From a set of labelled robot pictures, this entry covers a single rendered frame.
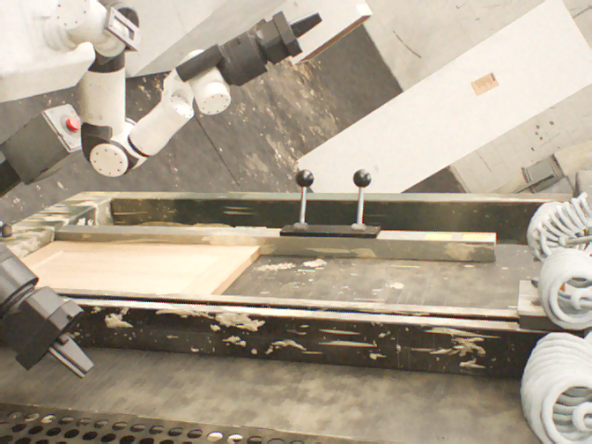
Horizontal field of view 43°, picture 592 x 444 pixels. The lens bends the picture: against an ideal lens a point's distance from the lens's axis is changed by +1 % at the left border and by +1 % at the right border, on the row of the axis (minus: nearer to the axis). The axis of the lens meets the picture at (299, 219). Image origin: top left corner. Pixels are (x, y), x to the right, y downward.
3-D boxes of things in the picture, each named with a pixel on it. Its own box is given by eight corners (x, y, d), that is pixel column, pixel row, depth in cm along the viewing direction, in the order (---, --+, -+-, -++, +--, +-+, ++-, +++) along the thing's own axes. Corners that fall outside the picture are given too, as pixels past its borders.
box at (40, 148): (25, 138, 196) (70, 102, 188) (51, 176, 197) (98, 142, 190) (-5, 148, 185) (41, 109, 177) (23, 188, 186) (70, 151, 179)
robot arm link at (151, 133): (181, 136, 149) (123, 190, 158) (191, 113, 158) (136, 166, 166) (139, 100, 146) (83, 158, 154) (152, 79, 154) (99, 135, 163)
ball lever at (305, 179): (294, 235, 152) (299, 172, 155) (312, 235, 151) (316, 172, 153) (289, 231, 148) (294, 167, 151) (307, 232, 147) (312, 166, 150)
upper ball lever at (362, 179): (351, 236, 148) (355, 172, 151) (369, 236, 147) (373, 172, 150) (346, 233, 145) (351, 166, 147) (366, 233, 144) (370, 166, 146)
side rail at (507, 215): (128, 232, 195) (122, 191, 192) (573, 241, 162) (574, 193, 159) (116, 239, 190) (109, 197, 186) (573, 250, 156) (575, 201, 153)
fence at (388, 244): (70, 240, 171) (66, 224, 169) (495, 252, 142) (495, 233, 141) (56, 248, 166) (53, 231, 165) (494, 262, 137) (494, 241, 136)
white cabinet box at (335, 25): (275, 6, 677) (338, -42, 648) (308, 61, 681) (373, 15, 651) (256, 6, 636) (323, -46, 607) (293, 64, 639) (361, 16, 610)
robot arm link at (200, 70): (259, 94, 148) (210, 122, 150) (241, 55, 153) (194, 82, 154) (236, 65, 138) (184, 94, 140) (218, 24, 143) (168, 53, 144)
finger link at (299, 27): (323, 21, 145) (295, 37, 146) (316, 8, 143) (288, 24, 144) (325, 25, 144) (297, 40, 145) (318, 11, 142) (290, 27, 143)
